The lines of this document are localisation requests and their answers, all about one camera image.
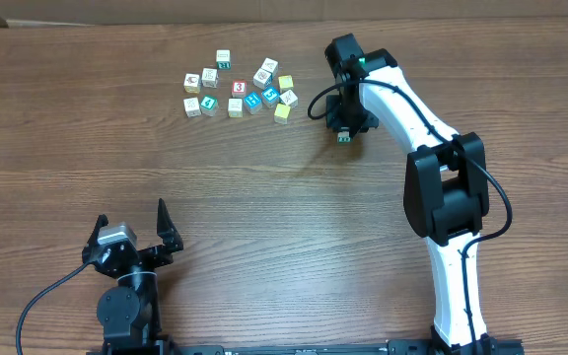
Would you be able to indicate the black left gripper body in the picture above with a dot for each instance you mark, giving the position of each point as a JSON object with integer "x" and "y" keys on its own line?
{"x": 142, "y": 255}

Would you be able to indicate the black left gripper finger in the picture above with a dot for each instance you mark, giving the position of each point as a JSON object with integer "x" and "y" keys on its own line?
{"x": 101, "y": 222}
{"x": 166, "y": 229}

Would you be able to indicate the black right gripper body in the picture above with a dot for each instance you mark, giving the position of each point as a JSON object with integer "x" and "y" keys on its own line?
{"x": 351, "y": 120}

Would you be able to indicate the white block red drawing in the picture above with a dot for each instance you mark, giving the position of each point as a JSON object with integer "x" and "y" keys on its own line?
{"x": 343, "y": 136}

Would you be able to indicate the white-top green-sided block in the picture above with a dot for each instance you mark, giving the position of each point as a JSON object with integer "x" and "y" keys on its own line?
{"x": 289, "y": 98}

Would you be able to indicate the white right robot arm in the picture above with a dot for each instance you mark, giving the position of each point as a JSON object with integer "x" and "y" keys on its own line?
{"x": 446, "y": 182}

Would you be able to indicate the yellow-top letter P block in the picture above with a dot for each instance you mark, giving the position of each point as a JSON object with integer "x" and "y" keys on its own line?
{"x": 281, "y": 114}

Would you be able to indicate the yellow-top wooden block rear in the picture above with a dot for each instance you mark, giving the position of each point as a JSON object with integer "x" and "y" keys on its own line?
{"x": 285, "y": 83}

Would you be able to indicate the blue number 5 block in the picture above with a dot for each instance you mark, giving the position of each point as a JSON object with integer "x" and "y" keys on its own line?
{"x": 270, "y": 96}

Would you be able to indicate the white-top wooden block rear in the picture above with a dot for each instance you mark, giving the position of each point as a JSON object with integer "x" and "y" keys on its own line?
{"x": 271, "y": 66}

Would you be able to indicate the plain wooden picture block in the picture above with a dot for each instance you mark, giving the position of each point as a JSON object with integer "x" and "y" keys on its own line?
{"x": 262, "y": 78}

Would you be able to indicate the blue-top wooden block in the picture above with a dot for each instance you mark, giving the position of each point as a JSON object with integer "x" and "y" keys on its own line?
{"x": 253, "y": 102}

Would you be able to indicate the red number 3 block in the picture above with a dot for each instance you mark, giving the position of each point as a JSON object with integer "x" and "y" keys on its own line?
{"x": 239, "y": 89}

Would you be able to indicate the yellow-framed blue picture block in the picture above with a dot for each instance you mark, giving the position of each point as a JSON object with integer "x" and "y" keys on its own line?
{"x": 235, "y": 107}

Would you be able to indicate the butterfly picture wooden block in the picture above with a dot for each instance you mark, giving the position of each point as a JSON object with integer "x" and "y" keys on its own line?
{"x": 192, "y": 107}

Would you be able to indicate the green number 4 block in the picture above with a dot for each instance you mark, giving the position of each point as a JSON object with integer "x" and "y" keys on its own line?
{"x": 209, "y": 105}

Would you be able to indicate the green letter R block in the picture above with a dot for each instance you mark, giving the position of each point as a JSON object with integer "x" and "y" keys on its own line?
{"x": 223, "y": 59}

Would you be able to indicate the leaf picture wooden block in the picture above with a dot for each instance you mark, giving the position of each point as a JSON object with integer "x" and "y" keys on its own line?
{"x": 210, "y": 78}

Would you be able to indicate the yellow-sided boot picture block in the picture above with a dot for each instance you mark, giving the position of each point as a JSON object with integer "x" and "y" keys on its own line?
{"x": 192, "y": 83}

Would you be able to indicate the cardboard back panel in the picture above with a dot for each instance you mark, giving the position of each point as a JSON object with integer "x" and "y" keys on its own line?
{"x": 150, "y": 12}

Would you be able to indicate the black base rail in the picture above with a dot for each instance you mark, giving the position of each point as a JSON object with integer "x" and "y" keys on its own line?
{"x": 313, "y": 349}

